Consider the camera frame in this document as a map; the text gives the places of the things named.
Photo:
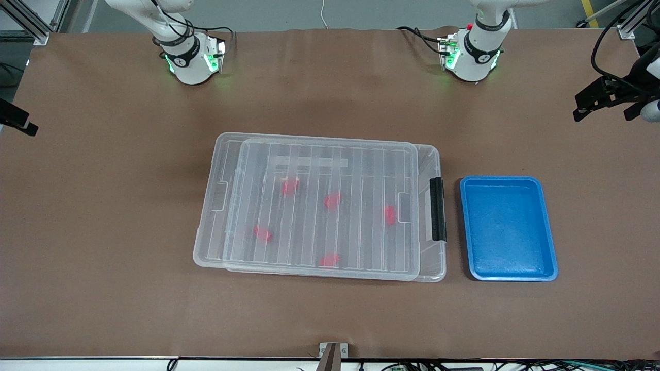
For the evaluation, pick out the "clear plastic storage box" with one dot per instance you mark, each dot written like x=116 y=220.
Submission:
x=436 y=257

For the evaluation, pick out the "blue plastic tray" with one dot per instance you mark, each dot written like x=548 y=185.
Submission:
x=508 y=226

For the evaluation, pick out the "black box latch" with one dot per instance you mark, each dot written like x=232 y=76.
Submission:
x=437 y=208

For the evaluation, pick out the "clear ribbed plastic lid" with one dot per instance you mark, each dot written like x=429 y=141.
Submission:
x=309 y=232

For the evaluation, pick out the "aluminium frame profile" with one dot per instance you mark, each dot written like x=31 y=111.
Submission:
x=631 y=23
x=31 y=23

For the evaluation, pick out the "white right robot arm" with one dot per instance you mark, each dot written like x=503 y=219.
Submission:
x=188 y=62

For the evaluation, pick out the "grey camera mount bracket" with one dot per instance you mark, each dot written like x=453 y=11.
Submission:
x=344 y=350

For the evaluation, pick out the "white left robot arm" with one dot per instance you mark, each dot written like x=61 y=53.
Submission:
x=477 y=59

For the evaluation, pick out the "red block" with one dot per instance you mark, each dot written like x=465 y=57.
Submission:
x=263 y=234
x=390 y=215
x=332 y=200
x=290 y=186
x=329 y=260

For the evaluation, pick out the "dark camera post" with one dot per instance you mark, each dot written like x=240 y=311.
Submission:
x=330 y=360

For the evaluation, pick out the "brown table cover sheet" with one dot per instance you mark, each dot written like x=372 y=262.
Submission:
x=103 y=232

